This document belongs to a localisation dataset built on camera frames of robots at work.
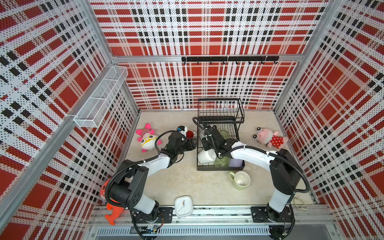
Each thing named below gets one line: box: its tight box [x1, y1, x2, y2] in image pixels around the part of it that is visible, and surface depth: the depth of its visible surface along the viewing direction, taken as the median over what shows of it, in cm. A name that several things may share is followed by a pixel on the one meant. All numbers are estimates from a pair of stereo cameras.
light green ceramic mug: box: [228, 171, 251, 191], surface depth 80 cm
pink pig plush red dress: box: [252, 127, 289, 149], surface depth 98 cm
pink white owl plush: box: [136, 123, 162, 153], surface depth 98 cm
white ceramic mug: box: [197, 149, 217, 164], surface depth 86 cm
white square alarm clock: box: [174, 196, 193, 219], surface depth 76 cm
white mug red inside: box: [186, 129, 197, 138], surface depth 100 cm
